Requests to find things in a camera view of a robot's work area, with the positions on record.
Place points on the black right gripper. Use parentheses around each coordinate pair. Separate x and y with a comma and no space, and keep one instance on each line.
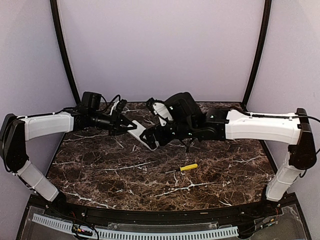
(162,139)

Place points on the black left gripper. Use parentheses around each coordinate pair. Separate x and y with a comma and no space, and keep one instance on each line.
(121,119)

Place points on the yellow handle screwdriver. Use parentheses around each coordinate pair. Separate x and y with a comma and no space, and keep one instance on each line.
(183,168)

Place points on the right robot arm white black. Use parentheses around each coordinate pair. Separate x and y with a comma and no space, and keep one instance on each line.
(180,117)

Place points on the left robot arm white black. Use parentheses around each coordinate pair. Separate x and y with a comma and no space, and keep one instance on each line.
(17,131)

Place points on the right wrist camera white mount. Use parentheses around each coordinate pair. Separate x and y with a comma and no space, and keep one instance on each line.
(158,108)

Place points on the white slotted cable duct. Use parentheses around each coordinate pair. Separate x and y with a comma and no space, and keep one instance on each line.
(121,231)

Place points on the left black frame post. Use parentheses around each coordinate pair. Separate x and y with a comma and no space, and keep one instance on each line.
(63,50)

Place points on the black frame post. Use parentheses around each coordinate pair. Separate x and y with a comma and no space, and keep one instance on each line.
(258,53)
(63,50)

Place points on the right black frame post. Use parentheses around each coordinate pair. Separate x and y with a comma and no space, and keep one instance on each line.
(258,53)

